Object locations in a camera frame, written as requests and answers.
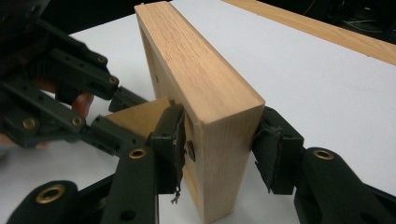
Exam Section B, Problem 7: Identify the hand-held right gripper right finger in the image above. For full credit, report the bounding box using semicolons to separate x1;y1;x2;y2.
250;106;304;195

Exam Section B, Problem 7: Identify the light wooden block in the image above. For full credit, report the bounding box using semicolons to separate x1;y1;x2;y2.
104;0;266;224

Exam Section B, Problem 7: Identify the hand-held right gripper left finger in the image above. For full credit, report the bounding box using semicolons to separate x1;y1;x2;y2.
146;104;188;205

